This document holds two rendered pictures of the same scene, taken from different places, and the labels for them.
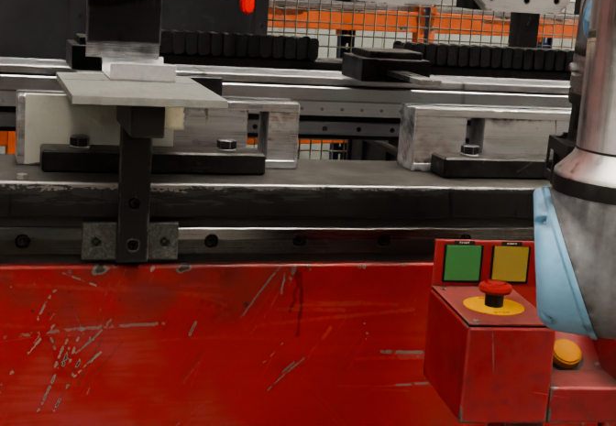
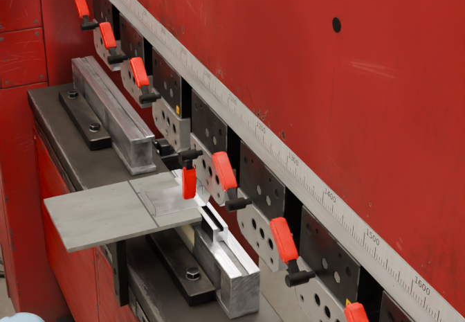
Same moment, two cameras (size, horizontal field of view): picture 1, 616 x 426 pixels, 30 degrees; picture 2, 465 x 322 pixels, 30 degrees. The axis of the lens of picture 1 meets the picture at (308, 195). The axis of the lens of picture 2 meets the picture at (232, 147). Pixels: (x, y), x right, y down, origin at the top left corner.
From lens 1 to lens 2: 2.03 m
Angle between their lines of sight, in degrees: 77
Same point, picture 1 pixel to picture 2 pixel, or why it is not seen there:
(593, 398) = not seen: outside the picture
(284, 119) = (225, 282)
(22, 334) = (109, 298)
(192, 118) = (198, 244)
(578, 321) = not seen: outside the picture
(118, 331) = not seen: outside the picture
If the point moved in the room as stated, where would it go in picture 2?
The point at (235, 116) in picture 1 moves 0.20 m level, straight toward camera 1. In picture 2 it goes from (210, 259) to (102, 271)
